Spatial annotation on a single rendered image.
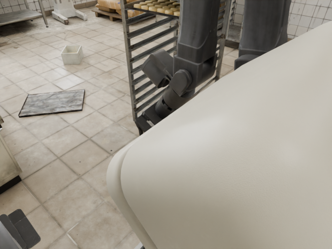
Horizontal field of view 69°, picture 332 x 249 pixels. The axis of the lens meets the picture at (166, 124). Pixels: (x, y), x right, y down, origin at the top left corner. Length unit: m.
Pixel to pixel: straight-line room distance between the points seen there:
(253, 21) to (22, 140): 2.26
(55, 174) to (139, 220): 1.88
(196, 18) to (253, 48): 0.11
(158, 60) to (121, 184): 0.40
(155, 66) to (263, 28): 0.24
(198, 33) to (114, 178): 0.32
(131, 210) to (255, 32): 0.30
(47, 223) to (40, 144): 0.78
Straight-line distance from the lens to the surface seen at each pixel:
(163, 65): 0.52
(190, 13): 0.44
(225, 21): 2.02
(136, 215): 0.16
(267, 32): 0.38
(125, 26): 1.76
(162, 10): 1.59
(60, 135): 2.36
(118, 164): 0.17
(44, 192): 1.95
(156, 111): 0.59
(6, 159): 1.92
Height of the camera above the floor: 1.44
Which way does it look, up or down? 39 degrees down
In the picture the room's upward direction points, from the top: straight up
